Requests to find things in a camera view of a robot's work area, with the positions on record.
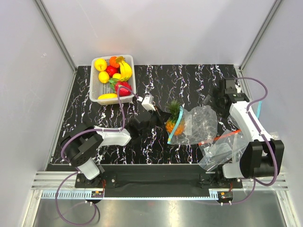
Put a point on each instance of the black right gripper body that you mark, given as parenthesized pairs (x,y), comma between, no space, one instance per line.
(216,102)

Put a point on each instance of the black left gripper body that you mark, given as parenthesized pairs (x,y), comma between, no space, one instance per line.
(153,122)

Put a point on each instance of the teal zipper clear bag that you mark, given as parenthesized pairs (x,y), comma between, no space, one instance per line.
(200,126)

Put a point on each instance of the yellow toy mango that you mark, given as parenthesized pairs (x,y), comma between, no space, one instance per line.
(107,96)

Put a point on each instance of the red toy apple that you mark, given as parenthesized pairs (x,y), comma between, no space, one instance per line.
(111,70)

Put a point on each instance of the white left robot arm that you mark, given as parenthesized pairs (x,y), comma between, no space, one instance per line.
(79,145)

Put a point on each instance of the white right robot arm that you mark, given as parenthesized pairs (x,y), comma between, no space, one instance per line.
(262,157)

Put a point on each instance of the red zipper clear bag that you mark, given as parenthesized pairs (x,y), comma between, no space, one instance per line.
(228,148)

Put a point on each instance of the bag of round silver items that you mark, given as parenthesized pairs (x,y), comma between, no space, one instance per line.
(275,136)

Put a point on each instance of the black marble pattern mat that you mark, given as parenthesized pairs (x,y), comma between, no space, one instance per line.
(187,83)

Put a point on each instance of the toy dragon fruit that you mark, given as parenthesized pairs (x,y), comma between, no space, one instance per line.
(120,87)

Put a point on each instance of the yellow toy banana bunch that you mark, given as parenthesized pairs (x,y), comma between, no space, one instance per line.
(125,70)

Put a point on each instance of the yellow toy lemon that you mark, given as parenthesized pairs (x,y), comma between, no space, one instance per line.
(103,77)
(116,76)

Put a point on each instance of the orange toy tangerine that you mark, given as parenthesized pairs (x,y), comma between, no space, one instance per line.
(116,61)

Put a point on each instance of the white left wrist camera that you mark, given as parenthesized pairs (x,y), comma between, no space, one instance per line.
(148,103)

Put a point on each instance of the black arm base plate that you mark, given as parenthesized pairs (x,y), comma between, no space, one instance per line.
(157,180)

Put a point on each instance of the right aluminium frame post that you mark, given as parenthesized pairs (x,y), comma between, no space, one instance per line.
(265,25)

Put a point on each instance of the aluminium frame post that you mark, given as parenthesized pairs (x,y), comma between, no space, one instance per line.
(53,30)
(265,25)

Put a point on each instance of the aluminium front rail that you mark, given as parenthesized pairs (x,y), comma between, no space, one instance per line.
(50,180)

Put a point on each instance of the left aluminium frame post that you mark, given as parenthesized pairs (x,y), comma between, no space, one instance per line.
(53,30)

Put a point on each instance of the white slotted cable duct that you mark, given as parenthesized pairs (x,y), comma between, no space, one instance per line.
(92,195)

